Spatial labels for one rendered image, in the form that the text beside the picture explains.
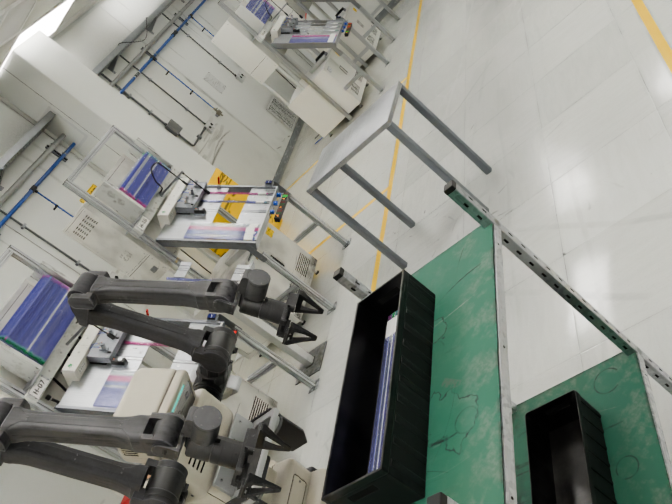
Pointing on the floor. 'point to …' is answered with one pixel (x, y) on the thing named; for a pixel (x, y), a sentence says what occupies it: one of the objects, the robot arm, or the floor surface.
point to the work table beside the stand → (365, 127)
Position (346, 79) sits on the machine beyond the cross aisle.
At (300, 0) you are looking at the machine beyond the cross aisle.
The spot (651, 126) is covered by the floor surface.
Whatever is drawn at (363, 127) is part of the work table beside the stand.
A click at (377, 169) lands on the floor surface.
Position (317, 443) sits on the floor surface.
